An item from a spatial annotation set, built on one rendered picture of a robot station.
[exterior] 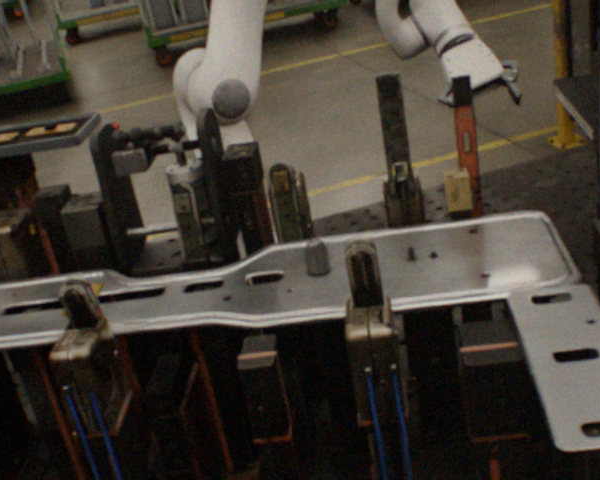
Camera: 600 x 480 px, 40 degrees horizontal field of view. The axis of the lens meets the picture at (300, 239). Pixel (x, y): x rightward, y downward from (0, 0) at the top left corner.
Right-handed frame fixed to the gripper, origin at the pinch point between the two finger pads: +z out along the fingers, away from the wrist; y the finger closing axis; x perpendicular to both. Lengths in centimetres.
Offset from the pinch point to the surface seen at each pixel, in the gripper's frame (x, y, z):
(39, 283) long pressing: 35, 80, 15
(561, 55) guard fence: -204, -88, -130
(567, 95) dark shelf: 1.0, -12.6, 4.7
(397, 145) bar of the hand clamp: 34.7, 22.9, 19.2
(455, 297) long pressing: 42, 26, 47
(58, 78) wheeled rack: -357, 205, -409
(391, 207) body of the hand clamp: 29.0, 27.4, 25.1
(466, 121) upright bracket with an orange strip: 35.2, 12.7, 20.7
